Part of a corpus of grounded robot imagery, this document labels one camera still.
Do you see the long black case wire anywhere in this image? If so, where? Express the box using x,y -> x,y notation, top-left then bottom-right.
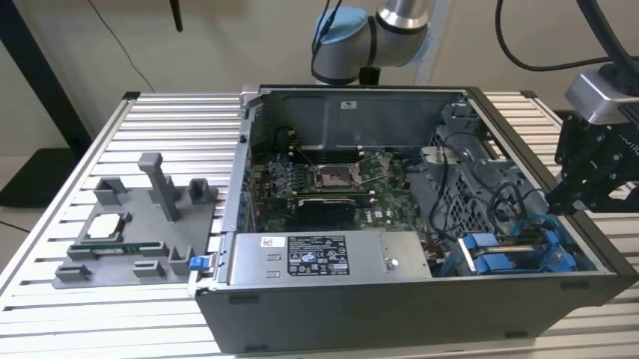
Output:
429,131 -> 482,242

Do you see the thin black wall cable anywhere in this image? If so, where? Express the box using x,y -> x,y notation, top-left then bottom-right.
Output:
87,0 -> 158,93

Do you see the silver power supply box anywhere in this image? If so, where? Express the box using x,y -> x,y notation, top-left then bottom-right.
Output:
227,230 -> 434,286

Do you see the black stand with base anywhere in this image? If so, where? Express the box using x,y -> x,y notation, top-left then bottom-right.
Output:
0,0 -> 98,209

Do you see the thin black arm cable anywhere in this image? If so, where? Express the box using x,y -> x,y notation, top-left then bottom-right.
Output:
312,0 -> 346,58

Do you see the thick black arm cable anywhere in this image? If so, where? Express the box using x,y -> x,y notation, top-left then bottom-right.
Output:
575,0 -> 639,78
494,0 -> 614,72

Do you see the grey parts rack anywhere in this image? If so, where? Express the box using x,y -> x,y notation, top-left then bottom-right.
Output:
52,152 -> 220,290

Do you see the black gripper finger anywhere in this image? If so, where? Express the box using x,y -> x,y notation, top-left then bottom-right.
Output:
571,179 -> 639,215
546,114 -> 601,217

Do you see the black open PC case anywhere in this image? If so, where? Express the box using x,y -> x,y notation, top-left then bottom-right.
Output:
187,84 -> 639,355

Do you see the black antenna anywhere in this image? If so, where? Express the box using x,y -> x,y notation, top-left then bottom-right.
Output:
168,0 -> 184,34

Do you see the grey metal disk bay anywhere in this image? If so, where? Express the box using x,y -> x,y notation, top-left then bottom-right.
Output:
422,101 -> 550,240

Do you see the hard disk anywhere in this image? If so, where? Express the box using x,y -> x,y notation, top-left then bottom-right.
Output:
461,230 -> 562,256

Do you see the black graphics card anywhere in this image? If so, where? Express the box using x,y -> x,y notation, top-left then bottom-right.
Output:
296,197 -> 359,227

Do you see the blue disk carrier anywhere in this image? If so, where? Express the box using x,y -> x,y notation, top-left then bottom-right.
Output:
473,253 -> 517,274

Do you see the blue disk wire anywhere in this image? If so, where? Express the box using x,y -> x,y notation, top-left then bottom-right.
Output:
510,212 -> 559,241

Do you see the green RAM stick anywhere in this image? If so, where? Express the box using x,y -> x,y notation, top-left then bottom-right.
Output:
74,242 -> 167,253

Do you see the silver CPU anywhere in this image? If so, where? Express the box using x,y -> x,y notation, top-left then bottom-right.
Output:
86,214 -> 126,240

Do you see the green motherboard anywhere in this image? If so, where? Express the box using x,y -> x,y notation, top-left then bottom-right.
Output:
248,148 -> 431,233

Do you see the black disk wire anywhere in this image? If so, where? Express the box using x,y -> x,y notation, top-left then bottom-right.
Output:
486,178 -> 546,235

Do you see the CPU socket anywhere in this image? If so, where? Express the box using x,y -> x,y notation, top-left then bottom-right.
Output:
311,162 -> 362,188

